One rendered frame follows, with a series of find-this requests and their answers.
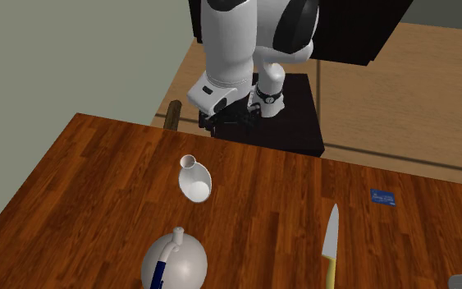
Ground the yellow handled knife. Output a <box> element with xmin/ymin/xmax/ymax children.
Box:
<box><xmin>320</xmin><ymin>203</ymin><xmax>341</xmax><ymax>289</ymax></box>

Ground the black robot stand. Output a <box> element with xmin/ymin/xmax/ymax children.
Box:
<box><xmin>209</xmin><ymin>73</ymin><xmax>326</xmax><ymax>158</ymax></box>

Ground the round white kettle blue handle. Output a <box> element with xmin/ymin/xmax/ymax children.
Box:
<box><xmin>140</xmin><ymin>226</ymin><xmax>209</xmax><ymax>289</ymax></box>

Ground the blue card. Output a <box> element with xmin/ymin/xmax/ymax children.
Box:
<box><xmin>369</xmin><ymin>188</ymin><xmax>397</xmax><ymax>208</ymax></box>

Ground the black cabinet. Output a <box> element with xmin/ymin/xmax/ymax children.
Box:
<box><xmin>188</xmin><ymin>0</ymin><xmax>414</xmax><ymax>67</ymax></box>

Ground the brown wooden table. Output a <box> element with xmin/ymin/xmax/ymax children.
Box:
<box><xmin>0</xmin><ymin>112</ymin><xmax>462</xmax><ymax>289</ymax></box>

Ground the brown wooden post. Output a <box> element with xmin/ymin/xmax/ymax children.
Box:
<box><xmin>162</xmin><ymin>99</ymin><xmax>183</xmax><ymax>131</ymax></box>

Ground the white vase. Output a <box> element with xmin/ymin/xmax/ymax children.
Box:
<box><xmin>177</xmin><ymin>154</ymin><xmax>213</xmax><ymax>204</ymax></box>

